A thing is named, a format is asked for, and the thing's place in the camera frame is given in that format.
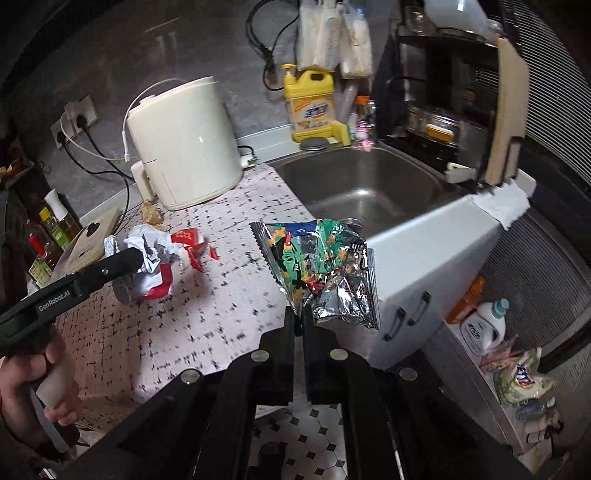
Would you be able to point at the white printed paper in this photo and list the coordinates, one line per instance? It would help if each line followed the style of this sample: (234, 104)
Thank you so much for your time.
(153, 278)

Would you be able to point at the hanging plastic bags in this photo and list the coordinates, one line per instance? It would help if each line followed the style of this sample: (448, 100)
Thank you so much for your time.
(334, 35)

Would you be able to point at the patterned pink counter mat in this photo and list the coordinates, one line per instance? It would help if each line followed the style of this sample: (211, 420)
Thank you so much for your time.
(125, 354)

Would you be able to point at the cream air fryer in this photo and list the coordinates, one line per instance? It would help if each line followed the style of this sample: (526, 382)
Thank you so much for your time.
(185, 142)

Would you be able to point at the oil bottle with white cap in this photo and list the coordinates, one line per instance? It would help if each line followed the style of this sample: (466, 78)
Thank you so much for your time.
(64, 218)

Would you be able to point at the wall power socket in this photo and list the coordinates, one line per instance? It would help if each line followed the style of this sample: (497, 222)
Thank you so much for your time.
(67, 123)

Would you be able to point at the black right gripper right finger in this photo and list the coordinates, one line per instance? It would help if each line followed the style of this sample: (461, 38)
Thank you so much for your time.
(318, 341)

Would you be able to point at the green label sauce bottle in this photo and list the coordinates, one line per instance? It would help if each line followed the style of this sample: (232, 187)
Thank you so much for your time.
(52, 227)

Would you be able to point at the red paper packet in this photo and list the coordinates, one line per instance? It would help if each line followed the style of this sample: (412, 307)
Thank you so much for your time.
(192, 246)

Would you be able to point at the yellow detergent jug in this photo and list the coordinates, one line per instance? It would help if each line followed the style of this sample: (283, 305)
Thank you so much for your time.
(309, 101)

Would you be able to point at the grey cabinet with handles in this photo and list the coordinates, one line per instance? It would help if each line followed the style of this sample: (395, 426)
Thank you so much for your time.
(423, 268)

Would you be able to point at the yellow sponge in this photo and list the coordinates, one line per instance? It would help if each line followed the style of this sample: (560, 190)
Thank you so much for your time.
(340, 131)

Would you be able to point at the wooden cutting board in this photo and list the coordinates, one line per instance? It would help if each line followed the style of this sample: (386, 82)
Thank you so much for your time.
(512, 110)

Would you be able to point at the torn brown paper scrap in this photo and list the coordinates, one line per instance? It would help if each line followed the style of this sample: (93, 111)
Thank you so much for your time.
(151, 216)

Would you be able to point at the stainless steel sink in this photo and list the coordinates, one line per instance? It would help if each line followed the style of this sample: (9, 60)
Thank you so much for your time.
(378, 190)

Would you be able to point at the orange spray bottle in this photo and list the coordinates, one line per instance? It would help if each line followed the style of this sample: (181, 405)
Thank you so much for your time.
(468, 302)

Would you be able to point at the black dish rack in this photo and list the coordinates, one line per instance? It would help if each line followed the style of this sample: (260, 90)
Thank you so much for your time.
(436, 87)

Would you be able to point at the green patterned refill pouch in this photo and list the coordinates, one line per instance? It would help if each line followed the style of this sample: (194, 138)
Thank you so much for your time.
(518, 380)

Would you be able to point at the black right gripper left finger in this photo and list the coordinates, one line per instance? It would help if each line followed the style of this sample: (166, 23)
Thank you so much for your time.
(279, 342)

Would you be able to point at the colourful foil snack wrapper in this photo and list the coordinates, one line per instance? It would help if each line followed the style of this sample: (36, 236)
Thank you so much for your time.
(325, 265)

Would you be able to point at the white laundry detergent bottle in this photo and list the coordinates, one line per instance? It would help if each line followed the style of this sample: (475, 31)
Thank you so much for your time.
(485, 328)

